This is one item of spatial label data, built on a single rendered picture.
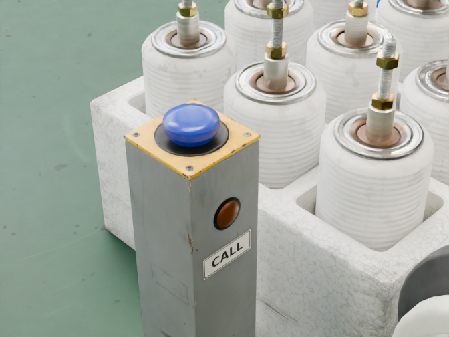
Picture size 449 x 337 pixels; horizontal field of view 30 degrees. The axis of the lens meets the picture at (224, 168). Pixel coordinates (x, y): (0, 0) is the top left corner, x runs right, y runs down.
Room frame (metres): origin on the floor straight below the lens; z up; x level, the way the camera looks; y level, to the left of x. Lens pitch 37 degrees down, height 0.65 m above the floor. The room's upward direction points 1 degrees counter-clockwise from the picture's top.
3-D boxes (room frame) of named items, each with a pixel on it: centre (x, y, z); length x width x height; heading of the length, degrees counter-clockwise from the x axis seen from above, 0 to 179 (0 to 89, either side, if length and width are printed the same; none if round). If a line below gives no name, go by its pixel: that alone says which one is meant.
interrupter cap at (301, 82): (0.67, -0.05, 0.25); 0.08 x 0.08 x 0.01
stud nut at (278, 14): (0.67, -0.05, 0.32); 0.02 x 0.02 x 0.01; 56
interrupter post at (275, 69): (0.67, -0.05, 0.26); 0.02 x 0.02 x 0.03
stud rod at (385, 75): (0.58, -0.13, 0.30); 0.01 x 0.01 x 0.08
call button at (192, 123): (0.49, 0.02, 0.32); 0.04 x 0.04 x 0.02
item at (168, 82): (0.75, 0.03, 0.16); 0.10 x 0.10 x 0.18
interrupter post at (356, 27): (0.75, -0.13, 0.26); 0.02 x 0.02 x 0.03
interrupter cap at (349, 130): (0.58, -0.13, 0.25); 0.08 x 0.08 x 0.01
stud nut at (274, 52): (0.67, -0.05, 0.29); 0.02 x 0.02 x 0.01; 56
